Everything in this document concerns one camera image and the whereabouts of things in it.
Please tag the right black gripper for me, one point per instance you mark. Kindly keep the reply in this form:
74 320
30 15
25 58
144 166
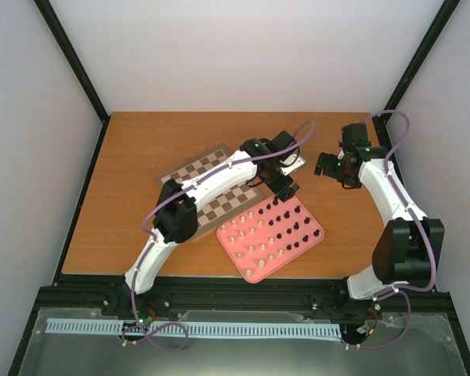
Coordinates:
328 170

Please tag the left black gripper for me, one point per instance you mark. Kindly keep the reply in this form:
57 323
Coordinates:
280 189

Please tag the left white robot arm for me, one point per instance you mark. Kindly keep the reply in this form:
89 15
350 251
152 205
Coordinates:
174 219

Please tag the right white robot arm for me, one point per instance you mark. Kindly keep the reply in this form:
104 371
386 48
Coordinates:
407 253

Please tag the wooden chess board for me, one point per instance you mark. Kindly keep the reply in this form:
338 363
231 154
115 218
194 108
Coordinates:
228 204

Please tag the pink plastic tray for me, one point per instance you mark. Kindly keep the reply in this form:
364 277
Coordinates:
268 236

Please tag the right black corner post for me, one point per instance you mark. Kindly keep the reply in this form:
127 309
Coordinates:
435 29

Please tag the black corner post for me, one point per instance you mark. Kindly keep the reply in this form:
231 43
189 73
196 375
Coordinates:
435 29
57 30

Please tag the black aluminium frame rail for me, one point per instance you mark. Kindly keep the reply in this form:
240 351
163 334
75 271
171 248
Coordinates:
169 296

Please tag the light blue cable duct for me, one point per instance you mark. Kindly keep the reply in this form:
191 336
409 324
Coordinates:
198 330

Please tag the left black corner post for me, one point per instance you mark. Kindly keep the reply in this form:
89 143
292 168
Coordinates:
57 30

